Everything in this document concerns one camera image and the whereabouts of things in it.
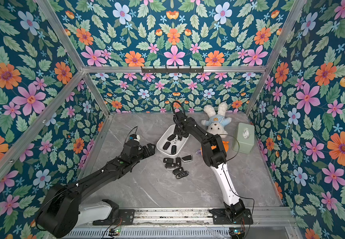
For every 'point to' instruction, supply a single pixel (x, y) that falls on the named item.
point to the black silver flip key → (187, 158)
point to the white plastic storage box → (180, 145)
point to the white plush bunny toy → (216, 124)
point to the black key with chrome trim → (182, 175)
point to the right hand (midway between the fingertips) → (179, 132)
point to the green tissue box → (244, 138)
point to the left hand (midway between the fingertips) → (152, 146)
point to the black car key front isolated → (171, 137)
